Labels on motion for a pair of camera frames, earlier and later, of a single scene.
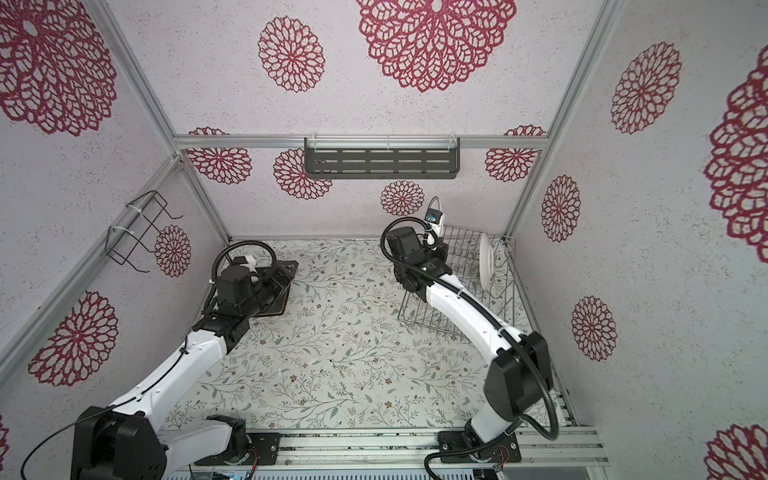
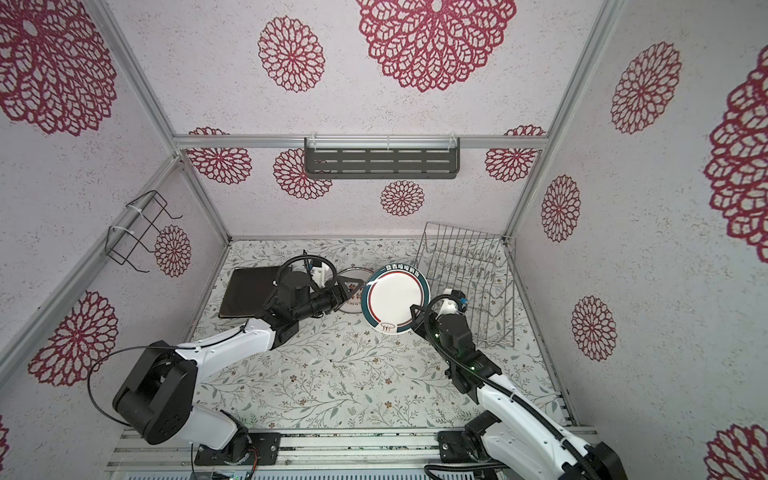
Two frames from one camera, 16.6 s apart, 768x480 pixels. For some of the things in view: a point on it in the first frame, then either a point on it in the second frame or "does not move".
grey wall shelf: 382,158 does not move
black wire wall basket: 137,222 does not move
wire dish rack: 483,262 does not move
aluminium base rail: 405,449 does not move
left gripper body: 267,290 -> 325,301
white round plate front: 486,262 -> 388,295
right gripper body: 438,260 -> 430,328
